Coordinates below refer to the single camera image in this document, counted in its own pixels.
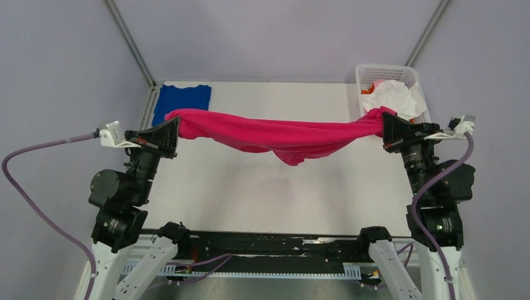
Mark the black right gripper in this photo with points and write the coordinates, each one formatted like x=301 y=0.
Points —
x=396 y=130

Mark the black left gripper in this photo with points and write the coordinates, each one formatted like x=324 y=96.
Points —
x=162 y=139

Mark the magenta t shirt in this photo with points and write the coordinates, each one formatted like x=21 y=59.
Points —
x=292 y=142

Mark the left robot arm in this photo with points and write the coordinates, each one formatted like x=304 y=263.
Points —
x=119 y=196

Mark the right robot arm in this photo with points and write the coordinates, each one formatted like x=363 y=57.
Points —
x=432 y=217

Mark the crumpled white t shirt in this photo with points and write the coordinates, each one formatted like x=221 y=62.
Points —
x=406 y=101

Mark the folded blue t shirt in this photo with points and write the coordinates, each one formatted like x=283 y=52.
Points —
x=172 y=98

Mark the white plastic laundry basket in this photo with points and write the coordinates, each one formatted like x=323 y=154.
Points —
x=367 y=73

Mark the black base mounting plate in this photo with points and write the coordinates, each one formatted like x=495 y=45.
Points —
x=274 y=253

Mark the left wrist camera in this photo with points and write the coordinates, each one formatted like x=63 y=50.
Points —
x=112 y=135

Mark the aluminium frame rail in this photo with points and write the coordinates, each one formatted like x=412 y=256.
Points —
x=132 y=47

